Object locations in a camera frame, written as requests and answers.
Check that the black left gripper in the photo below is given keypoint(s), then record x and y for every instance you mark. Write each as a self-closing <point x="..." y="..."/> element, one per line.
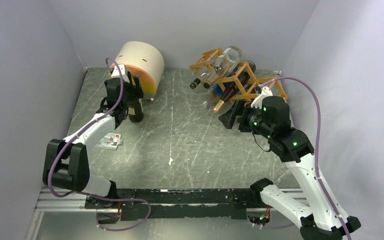
<point x="136" y="92"/>

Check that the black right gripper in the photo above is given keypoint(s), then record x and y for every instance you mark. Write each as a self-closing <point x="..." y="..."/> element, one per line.
<point x="241" y="107"/>

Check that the dark green wine bottle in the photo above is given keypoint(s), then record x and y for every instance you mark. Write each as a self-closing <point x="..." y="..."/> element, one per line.
<point x="135" y="110"/>

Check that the large clear glass bottle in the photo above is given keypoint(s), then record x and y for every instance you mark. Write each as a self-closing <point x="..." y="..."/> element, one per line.
<point x="223" y="65"/>

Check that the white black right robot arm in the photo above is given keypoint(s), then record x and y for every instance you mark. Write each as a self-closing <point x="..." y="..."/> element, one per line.
<point x="322" y="218"/>

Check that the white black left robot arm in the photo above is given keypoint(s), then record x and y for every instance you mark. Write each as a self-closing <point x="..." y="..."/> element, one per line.
<point x="66" y="163"/>

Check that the blue labelled clear bottle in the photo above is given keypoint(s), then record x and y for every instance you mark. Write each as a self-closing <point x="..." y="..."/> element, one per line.
<point x="215" y="95"/>

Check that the wooden wine rack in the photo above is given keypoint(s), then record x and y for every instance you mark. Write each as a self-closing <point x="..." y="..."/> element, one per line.
<point x="235" y="77"/>

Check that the dark bottle gold foil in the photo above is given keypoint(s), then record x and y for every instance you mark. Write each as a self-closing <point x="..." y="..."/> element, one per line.
<point x="231" y="90"/>

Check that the clear bottle black cap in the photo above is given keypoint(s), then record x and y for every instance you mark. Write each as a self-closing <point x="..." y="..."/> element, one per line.
<point x="206" y="77"/>

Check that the white orange yellow bread box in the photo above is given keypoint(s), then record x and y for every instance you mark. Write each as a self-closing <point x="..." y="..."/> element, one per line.
<point x="145" y="61"/>

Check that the clear plastic packet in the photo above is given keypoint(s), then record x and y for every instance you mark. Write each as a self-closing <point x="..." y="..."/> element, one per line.
<point x="110" y="141"/>

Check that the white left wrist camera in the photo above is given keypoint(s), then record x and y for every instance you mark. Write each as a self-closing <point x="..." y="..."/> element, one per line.
<point x="120" y="71"/>

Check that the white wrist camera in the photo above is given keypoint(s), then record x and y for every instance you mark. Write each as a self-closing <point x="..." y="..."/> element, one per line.
<point x="120" y="71"/>
<point x="258" y="101"/>

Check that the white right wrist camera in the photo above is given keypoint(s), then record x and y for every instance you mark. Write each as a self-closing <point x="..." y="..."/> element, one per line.
<point x="258" y="101"/>

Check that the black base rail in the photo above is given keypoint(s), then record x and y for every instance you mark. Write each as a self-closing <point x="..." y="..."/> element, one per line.
<point x="235" y="203"/>

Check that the aluminium frame rail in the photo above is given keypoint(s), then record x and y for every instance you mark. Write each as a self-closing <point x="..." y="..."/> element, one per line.
<point x="73" y="203"/>

